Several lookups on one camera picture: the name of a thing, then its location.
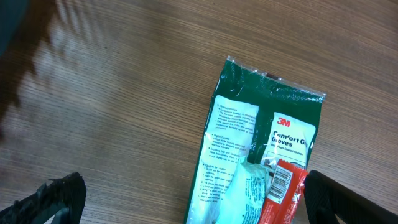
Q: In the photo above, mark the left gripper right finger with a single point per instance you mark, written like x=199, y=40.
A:
x=327, y=201

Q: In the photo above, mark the grey plastic mesh basket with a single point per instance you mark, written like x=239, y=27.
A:
x=12, y=13

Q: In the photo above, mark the green 3M gloves package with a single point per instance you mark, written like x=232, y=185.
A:
x=256, y=115

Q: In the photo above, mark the mint green sachet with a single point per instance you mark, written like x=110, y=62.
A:
x=244, y=198

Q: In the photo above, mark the red snack stick wrapper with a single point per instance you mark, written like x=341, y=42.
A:
x=286, y=190

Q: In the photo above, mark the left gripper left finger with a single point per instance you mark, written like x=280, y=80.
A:
x=62, y=201

